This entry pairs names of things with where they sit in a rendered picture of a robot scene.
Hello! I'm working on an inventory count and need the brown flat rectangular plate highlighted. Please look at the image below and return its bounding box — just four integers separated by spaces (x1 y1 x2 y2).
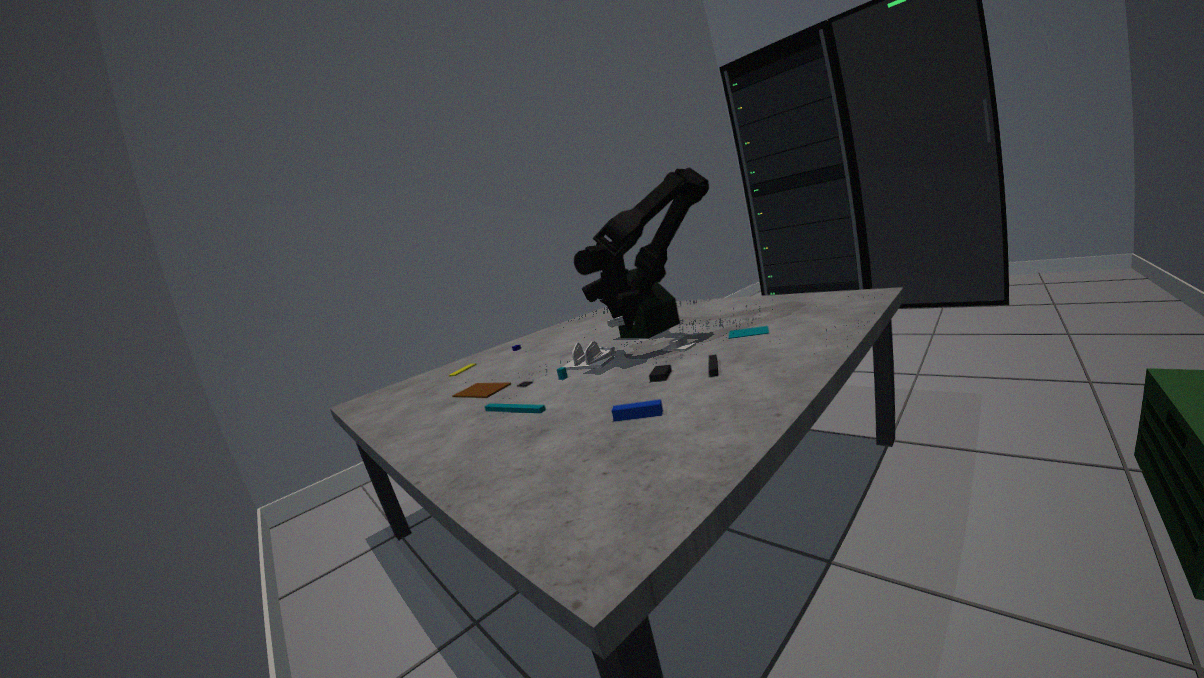
452 382 510 397

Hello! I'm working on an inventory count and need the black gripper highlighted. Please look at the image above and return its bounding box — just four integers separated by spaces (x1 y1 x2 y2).
598 265 644 331

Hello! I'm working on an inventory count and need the blue rectangular block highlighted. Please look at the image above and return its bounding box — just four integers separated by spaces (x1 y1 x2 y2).
612 399 663 421

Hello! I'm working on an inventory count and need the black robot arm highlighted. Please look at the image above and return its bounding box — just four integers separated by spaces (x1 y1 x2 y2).
574 167 710 302

